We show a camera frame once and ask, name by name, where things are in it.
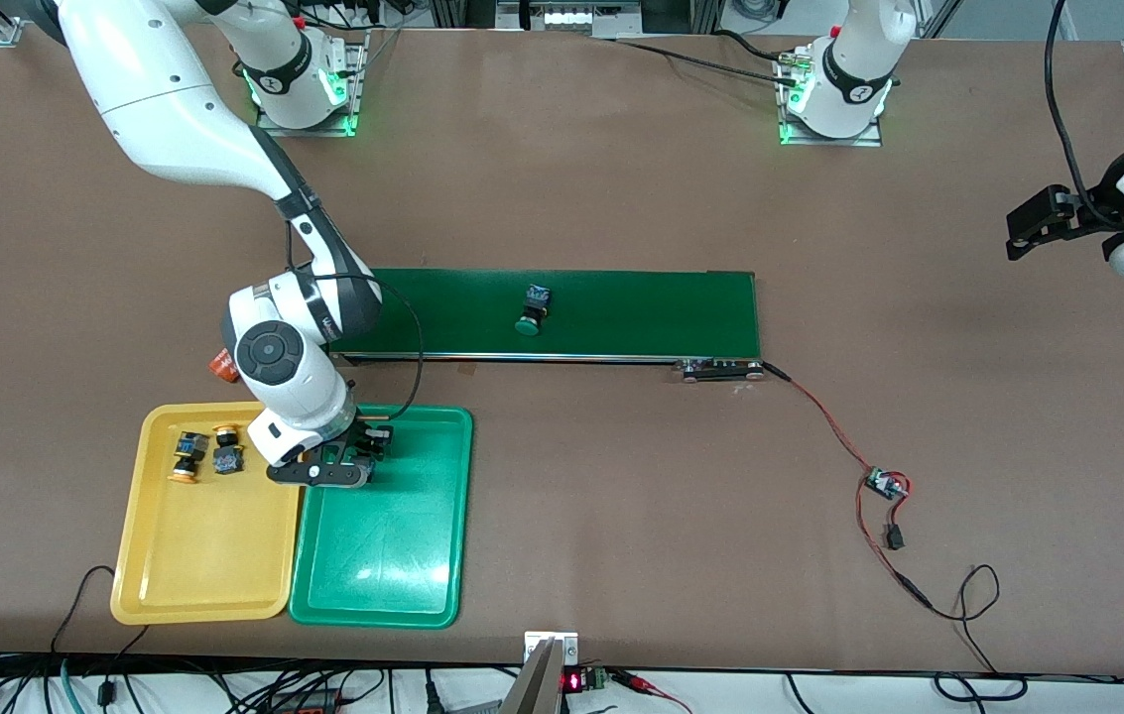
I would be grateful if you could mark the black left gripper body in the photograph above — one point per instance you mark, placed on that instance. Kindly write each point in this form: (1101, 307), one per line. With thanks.
(1104, 201)

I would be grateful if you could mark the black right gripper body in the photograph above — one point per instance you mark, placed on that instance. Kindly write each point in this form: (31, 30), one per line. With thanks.
(367, 437)

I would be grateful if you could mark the yellow mushroom push button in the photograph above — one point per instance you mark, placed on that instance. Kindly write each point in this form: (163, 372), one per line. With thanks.
(227, 453)
(187, 454)

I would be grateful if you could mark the orange cylinder printed 4680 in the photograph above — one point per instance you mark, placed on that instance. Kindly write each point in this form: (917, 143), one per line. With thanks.
(221, 365)

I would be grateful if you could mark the green mushroom push button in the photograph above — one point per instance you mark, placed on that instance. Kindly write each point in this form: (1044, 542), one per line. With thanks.
(532, 309)

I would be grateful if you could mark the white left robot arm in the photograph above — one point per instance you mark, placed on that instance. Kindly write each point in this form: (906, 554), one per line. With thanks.
(859, 59)

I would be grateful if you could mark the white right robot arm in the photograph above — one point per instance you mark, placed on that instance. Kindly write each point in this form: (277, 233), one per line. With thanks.
(165, 89)

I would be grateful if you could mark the green plastic tray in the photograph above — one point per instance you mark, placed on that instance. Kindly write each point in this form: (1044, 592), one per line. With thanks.
(383, 535)

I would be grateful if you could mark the yellow plastic tray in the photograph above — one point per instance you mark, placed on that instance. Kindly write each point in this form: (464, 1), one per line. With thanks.
(214, 555)

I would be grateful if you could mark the green conveyor belt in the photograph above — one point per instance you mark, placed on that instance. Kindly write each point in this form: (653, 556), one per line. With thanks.
(621, 312)

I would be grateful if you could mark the small controller circuit board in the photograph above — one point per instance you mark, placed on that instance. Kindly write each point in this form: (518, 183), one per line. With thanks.
(885, 483)

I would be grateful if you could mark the red digit display module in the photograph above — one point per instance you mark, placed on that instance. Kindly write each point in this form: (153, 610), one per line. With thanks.
(573, 681)

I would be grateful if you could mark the red clip lead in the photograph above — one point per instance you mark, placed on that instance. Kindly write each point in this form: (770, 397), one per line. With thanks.
(641, 682)

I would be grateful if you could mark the white power strip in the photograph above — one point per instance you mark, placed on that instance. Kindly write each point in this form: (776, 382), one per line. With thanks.
(566, 17)

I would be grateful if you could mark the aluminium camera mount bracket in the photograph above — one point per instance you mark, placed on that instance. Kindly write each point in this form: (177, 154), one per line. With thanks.
(542, 684)

